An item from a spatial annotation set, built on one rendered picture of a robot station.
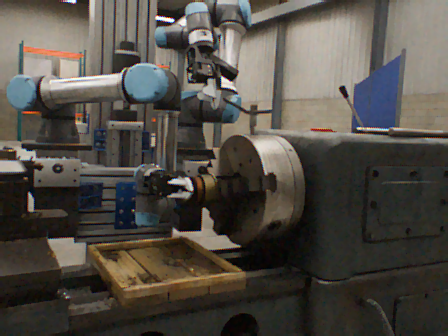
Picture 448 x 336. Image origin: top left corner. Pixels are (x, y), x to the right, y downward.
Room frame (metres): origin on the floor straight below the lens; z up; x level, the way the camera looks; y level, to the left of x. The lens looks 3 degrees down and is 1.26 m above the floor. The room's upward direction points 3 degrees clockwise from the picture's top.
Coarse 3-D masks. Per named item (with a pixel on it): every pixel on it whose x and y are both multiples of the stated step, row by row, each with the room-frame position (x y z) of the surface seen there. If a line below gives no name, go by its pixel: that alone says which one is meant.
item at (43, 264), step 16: (32, 240) 1.00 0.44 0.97; (0, 256) 0.88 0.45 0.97; (16, 256) 0.88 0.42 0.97; (32, 256) 0.89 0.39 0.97; (48, 256) 0.89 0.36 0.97; (0, 272) 0.79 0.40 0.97; (16, 272) 0.79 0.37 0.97; (32, 272) 0.80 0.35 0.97; (48, 272) 0.81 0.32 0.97; (0, 288) 0.78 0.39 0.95; (16, 288) 0.79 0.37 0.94; (32, 288) 0.80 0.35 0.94; (48, 288) 0.81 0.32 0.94
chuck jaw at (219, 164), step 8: (216, 152) 1.28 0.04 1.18; (224, 152) 1.29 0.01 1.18; (216, 160) 1.25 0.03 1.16; (224, 160) 1.26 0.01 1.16; (208, 168) 1.22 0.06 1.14; (216, 168) 1.23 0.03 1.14; (224, 168) 1.24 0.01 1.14; (216, 176) 1.21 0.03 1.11; (224, 176) 1.22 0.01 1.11; (232, 176) 1.24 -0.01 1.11; (240, 176) 1.26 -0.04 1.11
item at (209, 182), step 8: (192, 176) 1.16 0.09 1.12; (200, 176) 1.17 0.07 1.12; (208, 176) 1.17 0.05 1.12; (200, 184) 1.14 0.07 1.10; (208, 184) 1.14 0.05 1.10; (216, 184) 1.15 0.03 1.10; (200, 192) 1.13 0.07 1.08; (208, 192) 1.14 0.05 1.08; (216, 192) 1.15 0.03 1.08; (192, 200) 1.14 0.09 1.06; (200, 200) 1.14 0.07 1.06; (208, 200) 1.15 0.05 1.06; (216, 200) 1.15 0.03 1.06
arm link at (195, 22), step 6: (186, 6) 1.44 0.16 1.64; (192, 6) 1.43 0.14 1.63; (198, 6) 1.42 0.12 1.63; (204, 6) 1.44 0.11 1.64; (186, 12) 1.44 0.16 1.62; (192, 12) 1.42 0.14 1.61; (198, 12) 1.41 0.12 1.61; (204, 12) 1.43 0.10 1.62; (186, 18) 1.44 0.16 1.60; (192, 18) 1.41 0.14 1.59; (198, 18) 1.41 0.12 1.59; (204, 18) 1.41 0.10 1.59; (192, 24) 1.41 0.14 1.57; (198, 24) 1.40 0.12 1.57; (204, 24) 1.40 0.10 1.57; (210, 24) 1.45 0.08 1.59; (192, 30) 1.40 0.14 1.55; (210, 30) 1.42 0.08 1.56
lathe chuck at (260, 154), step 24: (240, 144) 1.22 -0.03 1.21; (264, 144) 1.17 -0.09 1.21; (240, 168) 1.21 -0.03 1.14; (264, 168) 1.11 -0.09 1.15; (288, 168) 1.15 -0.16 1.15; (264, 192) 1.10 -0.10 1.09; (288, 192) 1.13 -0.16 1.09; (240, 216) 1.20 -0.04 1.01; (264, 216) 1.10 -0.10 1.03; (288, 216) 1.14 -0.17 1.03; (240, 240) 1.19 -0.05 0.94; (264, 240) 1.17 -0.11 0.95
